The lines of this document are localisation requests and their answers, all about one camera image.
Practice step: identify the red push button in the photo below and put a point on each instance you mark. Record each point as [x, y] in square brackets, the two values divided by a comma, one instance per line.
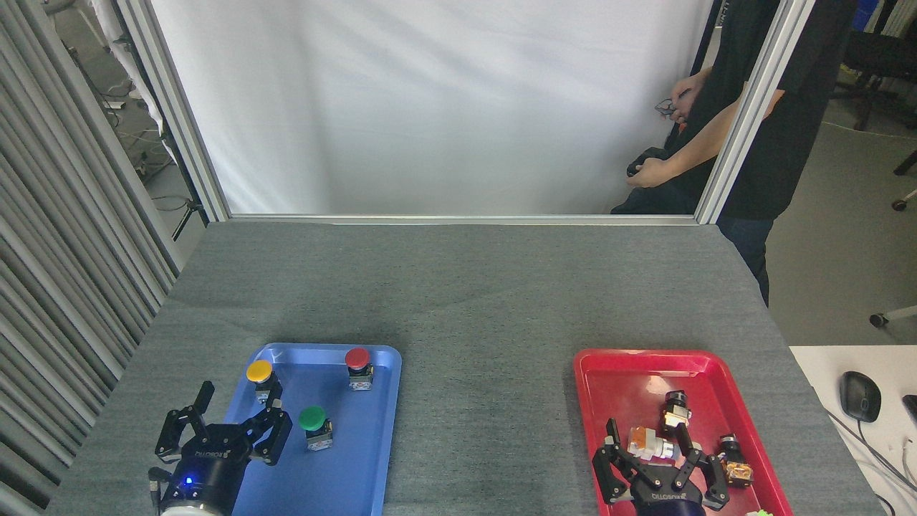
[357, 357]

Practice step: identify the white backdrop cloth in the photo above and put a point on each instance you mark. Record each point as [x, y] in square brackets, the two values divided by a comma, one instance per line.
[430, 107]

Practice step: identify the black selector switch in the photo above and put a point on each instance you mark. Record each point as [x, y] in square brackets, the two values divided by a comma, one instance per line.
[675, 412]

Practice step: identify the person's right forearm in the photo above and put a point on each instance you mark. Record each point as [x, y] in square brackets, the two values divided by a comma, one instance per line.
[706, 75]

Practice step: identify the person's right hand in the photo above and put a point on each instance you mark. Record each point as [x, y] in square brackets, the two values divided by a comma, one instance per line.
[685, 97]

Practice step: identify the red plastic tray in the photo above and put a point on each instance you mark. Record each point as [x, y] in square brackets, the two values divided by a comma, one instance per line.
[616, 387]

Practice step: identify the black hand controller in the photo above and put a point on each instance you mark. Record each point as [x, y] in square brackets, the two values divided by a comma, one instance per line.
[648, 153]

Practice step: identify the white desk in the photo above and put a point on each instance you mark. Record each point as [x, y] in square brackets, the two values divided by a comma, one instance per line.
[824, 373]

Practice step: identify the small dark handheld device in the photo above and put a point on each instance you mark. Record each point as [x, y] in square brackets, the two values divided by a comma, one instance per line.
[663, 107]

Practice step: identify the green push button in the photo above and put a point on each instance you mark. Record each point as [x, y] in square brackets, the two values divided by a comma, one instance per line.
[312, 418]

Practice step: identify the person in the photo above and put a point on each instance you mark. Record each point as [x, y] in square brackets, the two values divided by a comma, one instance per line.
[795, 143]

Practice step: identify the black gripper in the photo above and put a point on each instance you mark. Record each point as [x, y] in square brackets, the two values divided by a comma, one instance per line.
[211, 466]
[668, 502]

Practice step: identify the person's left forearm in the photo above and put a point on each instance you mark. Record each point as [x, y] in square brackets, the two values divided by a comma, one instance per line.
[698, 143]

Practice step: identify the black tripod stand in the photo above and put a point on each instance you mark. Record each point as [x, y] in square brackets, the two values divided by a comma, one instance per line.
[188, 215]

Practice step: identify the black computer mouse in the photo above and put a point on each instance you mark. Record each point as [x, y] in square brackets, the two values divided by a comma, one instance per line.
[860, 396]

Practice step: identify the black switch with orange base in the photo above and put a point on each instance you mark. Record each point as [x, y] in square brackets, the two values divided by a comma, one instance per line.
[736, 469]

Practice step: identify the grey slatted curtain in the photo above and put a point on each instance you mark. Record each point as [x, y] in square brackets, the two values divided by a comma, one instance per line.
[64, 251]

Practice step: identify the blue plastic tray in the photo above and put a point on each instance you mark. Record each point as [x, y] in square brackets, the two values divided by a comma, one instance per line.
[344, 473]

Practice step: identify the black chair leg with castor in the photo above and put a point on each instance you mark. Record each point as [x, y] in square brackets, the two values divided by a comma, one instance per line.
[904, 165]

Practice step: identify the white hanging cloth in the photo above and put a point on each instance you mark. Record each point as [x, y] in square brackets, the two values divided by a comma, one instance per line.
[107, 25]

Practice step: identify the black office chair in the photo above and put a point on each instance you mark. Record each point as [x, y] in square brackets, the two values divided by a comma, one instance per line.
[877, 57]

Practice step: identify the white and orange switch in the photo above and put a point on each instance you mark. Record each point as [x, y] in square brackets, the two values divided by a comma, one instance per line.
[648, 444]

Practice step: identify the silver aluminium crossbar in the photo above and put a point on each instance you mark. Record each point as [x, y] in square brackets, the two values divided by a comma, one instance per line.
[466, 219]

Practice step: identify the yellow push button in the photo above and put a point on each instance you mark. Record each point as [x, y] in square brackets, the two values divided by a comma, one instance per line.
[258, 370]

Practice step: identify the blue box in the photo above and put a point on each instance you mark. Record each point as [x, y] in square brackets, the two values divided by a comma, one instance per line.
[865, 14]

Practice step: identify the silver aluminium post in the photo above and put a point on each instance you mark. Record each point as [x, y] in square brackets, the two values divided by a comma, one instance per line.
[179, 122]
[752, 107]

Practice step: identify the person's left hand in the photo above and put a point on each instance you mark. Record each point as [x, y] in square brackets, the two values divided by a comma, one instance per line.
[650, 174]

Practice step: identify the black keyboard corner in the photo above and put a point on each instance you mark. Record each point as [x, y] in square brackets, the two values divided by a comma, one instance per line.
[911, 407]

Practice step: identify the white stand leg with wheel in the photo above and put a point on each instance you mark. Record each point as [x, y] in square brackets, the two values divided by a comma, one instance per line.
[895, 314]

